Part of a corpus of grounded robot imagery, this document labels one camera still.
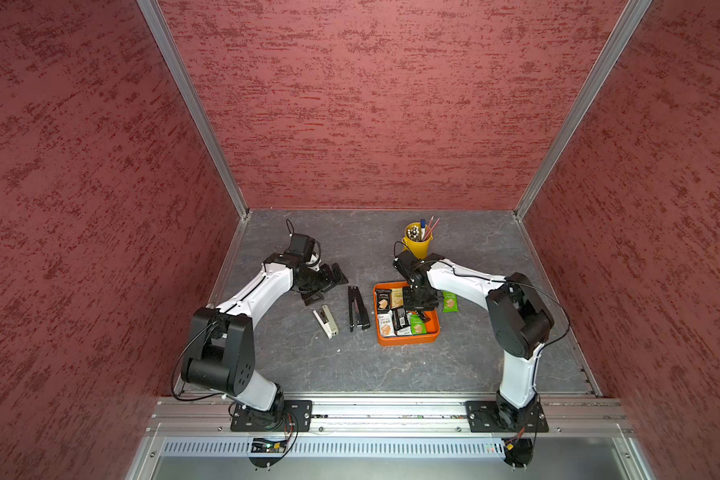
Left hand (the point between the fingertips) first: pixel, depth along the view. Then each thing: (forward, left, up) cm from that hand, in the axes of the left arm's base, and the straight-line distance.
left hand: (336, 293), depth 87 cm
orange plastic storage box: (-6, -30, -9) cm, 32 cm away
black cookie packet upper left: (+1, -14, -6) cm, 16 cm away
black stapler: (-3, -7, -7) cm, 10 cm away
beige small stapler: (-6, +3, -7) cm, 10 cm away
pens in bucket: (+25, -29, 0) cm, 38 cm away
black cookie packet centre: (-6, -20, -6) cm, 22 cm away
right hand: (-2, -25, -8) cm, 26 cm away
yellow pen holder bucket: (+21, -27, -5) cm, 35 cm away
